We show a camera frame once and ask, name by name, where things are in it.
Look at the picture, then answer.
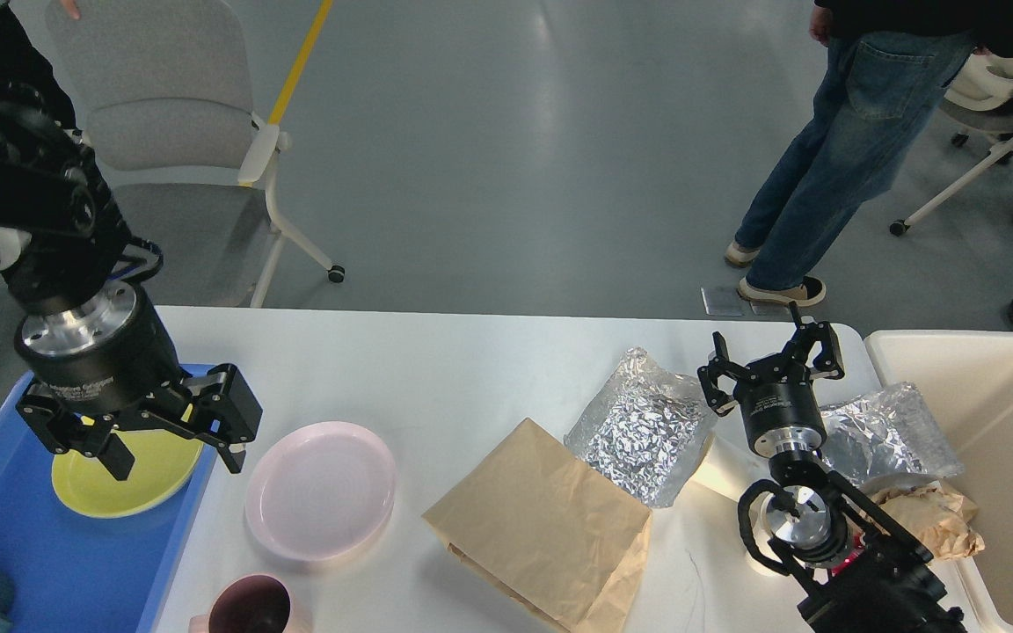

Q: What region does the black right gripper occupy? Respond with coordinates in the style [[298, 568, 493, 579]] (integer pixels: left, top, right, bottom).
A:
[[698, 302, 845, 458]]

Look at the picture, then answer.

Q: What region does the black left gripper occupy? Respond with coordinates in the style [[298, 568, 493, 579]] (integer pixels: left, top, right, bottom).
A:
[[13, 281, 264, 481]]

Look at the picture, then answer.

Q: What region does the pink plate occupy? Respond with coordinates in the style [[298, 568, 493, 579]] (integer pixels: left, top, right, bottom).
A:
[[244, 421, 397, 564]]

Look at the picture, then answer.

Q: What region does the pink mug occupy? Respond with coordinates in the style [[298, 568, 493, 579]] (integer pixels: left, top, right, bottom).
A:
[[186, 574, 314, 632]]

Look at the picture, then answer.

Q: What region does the red item under arm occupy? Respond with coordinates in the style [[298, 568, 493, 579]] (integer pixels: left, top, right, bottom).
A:
[[827, 534, 864, 579]]

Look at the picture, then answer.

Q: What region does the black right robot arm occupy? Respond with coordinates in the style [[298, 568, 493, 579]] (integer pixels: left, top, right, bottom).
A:
[[696, 303, 966, 632]]

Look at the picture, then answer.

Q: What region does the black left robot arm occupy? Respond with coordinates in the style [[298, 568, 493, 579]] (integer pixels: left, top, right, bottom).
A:
[[0, 83, 264, 481]]

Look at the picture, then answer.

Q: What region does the yellow plate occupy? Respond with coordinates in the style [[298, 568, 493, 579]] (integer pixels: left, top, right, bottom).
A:
[[51, 430, 202, 520]]

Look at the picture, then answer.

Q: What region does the silver foil bag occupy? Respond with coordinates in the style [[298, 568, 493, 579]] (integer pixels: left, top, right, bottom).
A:
[[563, 347, 717, 509], [820, 382, 966, 493]]

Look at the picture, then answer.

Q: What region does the white paper sheet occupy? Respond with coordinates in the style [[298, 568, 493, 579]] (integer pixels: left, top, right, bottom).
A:
[[691, 433, 770, 502]]

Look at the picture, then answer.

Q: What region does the blue plastic tray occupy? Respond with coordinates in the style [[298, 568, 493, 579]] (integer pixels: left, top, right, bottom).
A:
[[0, 372, 217, 632]]

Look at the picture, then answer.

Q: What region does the crumpled brown paper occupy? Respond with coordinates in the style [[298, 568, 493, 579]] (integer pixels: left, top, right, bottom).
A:
[[871, 482, 986, 561]]

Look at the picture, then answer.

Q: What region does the beige plastic bin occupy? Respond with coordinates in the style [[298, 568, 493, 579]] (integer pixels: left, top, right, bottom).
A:
[[865, 330, 1013, 632]]

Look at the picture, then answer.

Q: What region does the brown paper bag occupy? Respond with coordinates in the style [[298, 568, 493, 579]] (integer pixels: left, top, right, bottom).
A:
[[423, 419, 652, 632]]

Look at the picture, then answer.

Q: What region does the person in blue jeans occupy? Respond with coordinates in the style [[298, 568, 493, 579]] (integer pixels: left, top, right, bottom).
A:
[[725, 1, 993, 306]]

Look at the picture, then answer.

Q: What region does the grey office chair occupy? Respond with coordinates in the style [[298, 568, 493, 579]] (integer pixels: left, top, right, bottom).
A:
[[45, 1, 346, 308]]

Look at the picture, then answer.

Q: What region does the white office chair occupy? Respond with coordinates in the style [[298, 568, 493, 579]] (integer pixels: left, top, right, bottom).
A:
[[889, 54, 1013, 236]]

